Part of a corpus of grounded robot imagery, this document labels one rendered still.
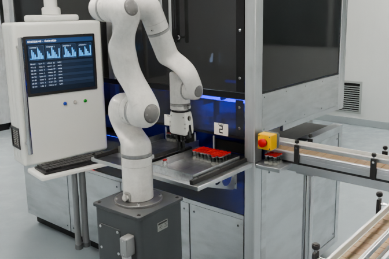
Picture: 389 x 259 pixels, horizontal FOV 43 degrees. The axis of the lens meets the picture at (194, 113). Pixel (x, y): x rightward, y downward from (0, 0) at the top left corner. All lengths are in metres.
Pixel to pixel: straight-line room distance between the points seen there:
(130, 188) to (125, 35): 0.58
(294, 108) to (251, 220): 0.62
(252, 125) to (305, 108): 0.50
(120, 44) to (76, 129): 1.12
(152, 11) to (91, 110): 1.11
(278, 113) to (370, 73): 4.55
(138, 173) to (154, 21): 0.58
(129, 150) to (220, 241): 0.94
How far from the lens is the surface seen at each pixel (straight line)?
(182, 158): 2.40
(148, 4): 1.85
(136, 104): 1.78
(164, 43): 1.90
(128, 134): 1.89
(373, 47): 6.90
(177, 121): 2.02
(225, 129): 2.38
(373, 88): 6.95
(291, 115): 2.57
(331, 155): 2.33
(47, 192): 3.73
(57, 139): 2.77
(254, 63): 2.23
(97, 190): 3.24
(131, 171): 1.89
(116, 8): 1.71
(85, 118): 2.82
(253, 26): 2.23
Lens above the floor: 1.59
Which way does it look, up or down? 12 degrees down
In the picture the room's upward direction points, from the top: 1 degrees counter-clockwise
